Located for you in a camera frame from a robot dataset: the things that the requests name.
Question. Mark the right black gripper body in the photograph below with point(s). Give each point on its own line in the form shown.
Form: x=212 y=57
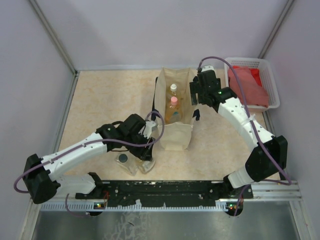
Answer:
x=201 y=94

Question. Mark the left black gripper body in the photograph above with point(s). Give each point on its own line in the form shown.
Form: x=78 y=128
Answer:
x=141 y=152

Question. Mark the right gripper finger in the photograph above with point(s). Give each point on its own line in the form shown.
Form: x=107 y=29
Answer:
x=194 y=98
x=194 y=85

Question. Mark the amber bottle white cap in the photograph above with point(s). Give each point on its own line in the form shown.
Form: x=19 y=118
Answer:
x=145 y=166

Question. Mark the pink cap orange bottle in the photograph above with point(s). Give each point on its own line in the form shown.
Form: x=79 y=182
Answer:
x=173 y=106

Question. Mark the yellow liquid bottle white cap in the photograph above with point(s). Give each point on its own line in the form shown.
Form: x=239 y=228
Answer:
x=173 y=91

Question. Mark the beige canvas bag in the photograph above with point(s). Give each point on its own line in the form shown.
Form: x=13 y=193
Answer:
x=177 y=135

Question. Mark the clear jar teal lid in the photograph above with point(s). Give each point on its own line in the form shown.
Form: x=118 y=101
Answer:
x=176 y=117

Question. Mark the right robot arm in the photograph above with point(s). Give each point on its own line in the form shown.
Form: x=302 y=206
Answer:
x=268 y=152

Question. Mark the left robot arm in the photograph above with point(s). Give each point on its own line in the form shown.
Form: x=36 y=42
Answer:
x=44 y=177

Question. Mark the clear bottle black cap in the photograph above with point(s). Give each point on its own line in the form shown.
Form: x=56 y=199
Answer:
x=127 y=163

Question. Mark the pink red cloth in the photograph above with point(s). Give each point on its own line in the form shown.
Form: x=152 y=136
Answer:
x=255 y=94

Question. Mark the white plastic basket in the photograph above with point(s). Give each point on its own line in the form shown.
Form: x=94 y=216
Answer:
x=266 y=78

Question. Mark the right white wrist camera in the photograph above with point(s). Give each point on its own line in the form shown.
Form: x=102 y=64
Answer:
x=205 y=68

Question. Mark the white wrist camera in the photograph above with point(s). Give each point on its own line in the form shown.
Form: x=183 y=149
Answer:
x=205 y=68
x=149 y=127

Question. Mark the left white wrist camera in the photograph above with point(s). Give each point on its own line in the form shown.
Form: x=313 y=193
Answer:
x=149 y=127

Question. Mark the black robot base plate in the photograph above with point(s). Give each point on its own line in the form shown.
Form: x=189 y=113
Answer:
x=170 y=195

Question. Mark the aluminium rail frame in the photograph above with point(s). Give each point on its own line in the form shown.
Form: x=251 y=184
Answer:
x=264 y=191

